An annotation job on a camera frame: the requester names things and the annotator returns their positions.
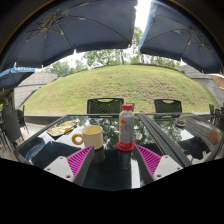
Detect brown paper sheet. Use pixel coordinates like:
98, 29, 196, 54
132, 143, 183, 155
204, 128, 223, 146

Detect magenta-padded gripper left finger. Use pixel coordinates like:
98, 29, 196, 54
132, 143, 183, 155
43, 145, 96, 187

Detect yellow foil packet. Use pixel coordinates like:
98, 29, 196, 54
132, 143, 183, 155
46, 119, 79, 138

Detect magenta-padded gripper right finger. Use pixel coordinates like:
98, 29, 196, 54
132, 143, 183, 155
132, 143, 184, 185

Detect red-capped clear drink bottle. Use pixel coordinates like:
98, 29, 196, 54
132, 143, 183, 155
118, 103, 136, 146

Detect small glass ashtray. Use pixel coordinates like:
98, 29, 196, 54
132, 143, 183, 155
174, 119, 187, 128

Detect cream mug with yellow handle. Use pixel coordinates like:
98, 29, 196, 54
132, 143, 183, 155
71, 125, 105, 151

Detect person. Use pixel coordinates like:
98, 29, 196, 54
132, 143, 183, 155
0, 97, 14, 117

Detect blue umbrella with light trim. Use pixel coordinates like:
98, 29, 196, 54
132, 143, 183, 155
0, 65, 37, 91

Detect dark blue patio umbrella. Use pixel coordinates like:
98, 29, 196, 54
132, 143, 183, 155
137, 0, 224, 74
0, 0, 139, 73

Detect black wicker chair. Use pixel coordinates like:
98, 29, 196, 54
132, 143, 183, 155
215, 108, 224, 129
86, 97, 125, 115
208, 103, 217, 123
153, 98, 183, 114
17, 105, 30, 134

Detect beige patio umbrella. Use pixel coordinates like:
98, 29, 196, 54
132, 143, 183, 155
209, 73, 224, 91

